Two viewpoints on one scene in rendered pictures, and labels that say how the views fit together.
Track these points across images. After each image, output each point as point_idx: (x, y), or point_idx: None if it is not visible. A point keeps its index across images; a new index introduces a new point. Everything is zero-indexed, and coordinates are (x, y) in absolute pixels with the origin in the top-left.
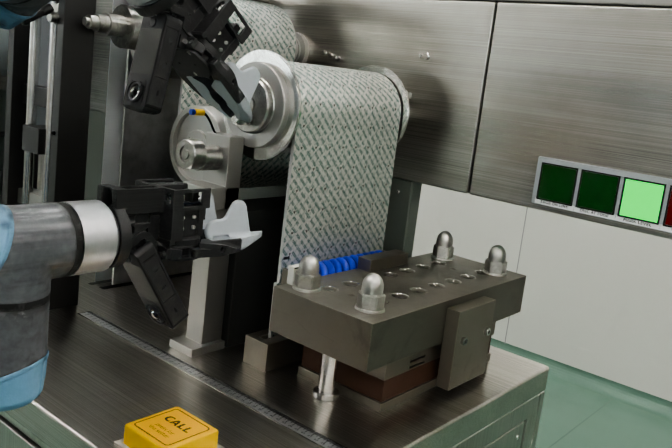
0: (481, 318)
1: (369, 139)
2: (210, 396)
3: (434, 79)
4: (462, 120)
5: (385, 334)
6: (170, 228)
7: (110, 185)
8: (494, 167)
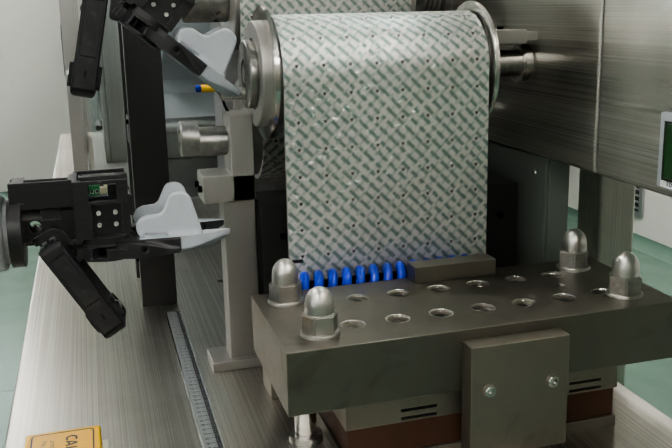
0: (534, 360)
1: (428, 104)
2: (176, 419)
3: (556, 8)
4: (584, 64)
5: (318, 369)
6: (75, 225)
7: (19, 179)
8: (619, 132)
